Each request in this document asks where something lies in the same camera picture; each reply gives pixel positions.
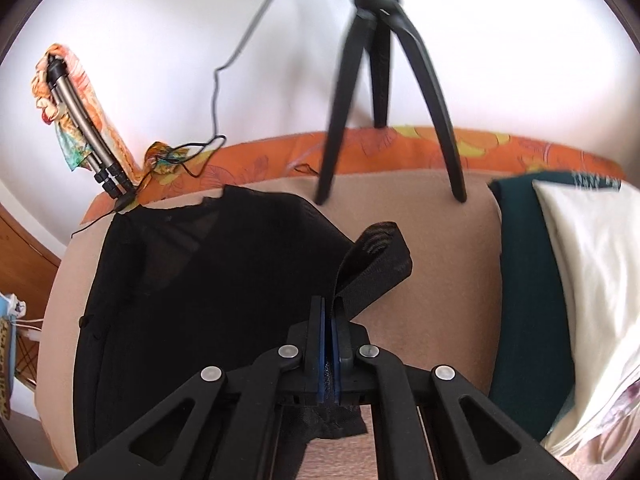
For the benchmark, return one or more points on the white printed cloth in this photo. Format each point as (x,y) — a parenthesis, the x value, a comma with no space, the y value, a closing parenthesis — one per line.
(622,415)

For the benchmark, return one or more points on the small crumpled floral cloth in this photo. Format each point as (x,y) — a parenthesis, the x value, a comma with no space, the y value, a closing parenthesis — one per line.
(162,157)

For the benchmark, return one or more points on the dark green folded cloth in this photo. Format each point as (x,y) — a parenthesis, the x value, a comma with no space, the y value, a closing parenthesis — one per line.
(525,285)

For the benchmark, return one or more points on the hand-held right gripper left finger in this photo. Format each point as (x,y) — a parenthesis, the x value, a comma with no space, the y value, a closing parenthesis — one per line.
(320,345)

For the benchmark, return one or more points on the black mesh garment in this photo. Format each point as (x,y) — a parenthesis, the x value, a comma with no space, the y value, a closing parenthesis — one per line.
(200,285)

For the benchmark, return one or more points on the cream white garment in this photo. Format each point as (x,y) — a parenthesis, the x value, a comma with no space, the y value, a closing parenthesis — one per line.
(590,285)

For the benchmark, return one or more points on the black tripod stand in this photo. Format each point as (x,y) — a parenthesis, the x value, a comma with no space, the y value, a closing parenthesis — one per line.
(425,85)

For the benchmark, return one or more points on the wooden door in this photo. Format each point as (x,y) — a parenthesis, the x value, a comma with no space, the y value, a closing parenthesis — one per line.
(25,255)

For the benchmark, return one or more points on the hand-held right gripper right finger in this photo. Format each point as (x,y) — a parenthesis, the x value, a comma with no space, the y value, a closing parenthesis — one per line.
(341,345)

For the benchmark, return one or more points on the leopard print cloth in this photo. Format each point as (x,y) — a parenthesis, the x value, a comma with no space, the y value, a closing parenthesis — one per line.
(5,360)

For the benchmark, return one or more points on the colourful floral scarf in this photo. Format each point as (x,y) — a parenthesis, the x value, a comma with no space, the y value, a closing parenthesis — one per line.
(107,130)

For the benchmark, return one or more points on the orange floral bedsheet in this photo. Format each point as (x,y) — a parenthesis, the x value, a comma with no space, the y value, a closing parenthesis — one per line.
(400,150)

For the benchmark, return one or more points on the folded silver tripod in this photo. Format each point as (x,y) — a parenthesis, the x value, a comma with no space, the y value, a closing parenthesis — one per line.
(75,110)

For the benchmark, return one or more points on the beige blanket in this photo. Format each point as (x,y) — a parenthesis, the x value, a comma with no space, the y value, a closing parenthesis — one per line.
(440,285)

